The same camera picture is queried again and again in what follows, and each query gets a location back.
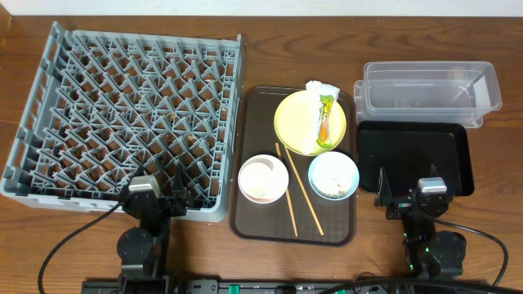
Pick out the right bamboo chopstick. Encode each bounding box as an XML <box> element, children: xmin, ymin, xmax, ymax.
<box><xmin>284</xmin><ymin>146</ymin><xmax>324</xmax><ymax>236</ymax></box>

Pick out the bamboo chopstick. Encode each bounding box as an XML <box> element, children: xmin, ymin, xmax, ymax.
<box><xmin>284</xmin><ymin>146</ymin><xmax>324</xmax><ymax>236</ymax></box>
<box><xmin>275</xmin><ymin>142</ymin><xmax>298</xmax><ymax>237</ymax></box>

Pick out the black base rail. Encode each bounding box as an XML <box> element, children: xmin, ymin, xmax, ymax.
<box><xmin>81</xmin><ymin>278</ymin><xmax>518</xmax><ymax>294</ymax></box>

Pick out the light blue bowl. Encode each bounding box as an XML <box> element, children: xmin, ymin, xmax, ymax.
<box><xmin>308</xmin><ymin>151</ymin><xmax>360</xmax><ymax>201</ymax></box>

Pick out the green orange snack wrapper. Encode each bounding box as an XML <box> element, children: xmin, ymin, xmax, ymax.
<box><xmin>316</xmin><ymin>95</ymin><xmax>334</xmax><ymax>148</ymax></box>

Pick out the yellow round plate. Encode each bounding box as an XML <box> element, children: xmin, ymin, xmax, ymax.
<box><xmin>274</xmin><ymin>90</ymin><xmax>347</xmax><ymax>156</ymax></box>

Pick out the pink white bowl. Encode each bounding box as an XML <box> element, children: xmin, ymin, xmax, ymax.
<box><xmin>237</xmin><ymin>154</ymin><xmax>289</xmax><ymax>204</ymax></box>

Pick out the grey plastic dishwasher rack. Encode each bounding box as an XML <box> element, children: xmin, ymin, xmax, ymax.
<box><xmin>1</xmin><ymin>24</ymin><xmax>245</xmax><ymax>222</ymax></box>

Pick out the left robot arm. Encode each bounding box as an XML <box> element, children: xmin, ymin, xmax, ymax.
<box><xmin>117</xmin><ymin>164</ymin><xmax>194</xmax><ymax>279</ymax></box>

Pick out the black rectangular tray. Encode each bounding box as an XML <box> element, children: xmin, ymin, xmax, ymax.
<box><xmin>356</xmin><ymin>121</ymin><xmax>475</xmax><ymax>196</ymax></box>

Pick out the brown serving tray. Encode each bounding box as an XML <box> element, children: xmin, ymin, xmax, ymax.
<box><xmin>230</xmin><ymin>86</ymin><xmax>356</xmax><ymax>247</ymax></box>

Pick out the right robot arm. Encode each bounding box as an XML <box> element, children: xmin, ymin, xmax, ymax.
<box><xmin>374</xmin><ymin>167</ymin><xmax>467</xmax><ymax>278</ymax></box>

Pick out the left bamboo chopstick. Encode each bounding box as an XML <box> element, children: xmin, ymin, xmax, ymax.
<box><xmin>275</xmin><ymin>142</ymin><xmax>298</xmax><ymax>237</ymax></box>

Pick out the clear plastic waste bin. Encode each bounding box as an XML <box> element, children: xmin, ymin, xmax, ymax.
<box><xmin>354</xmin><ymin>61</ymin><xmax>503</xmax><ymax>128</ymax></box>

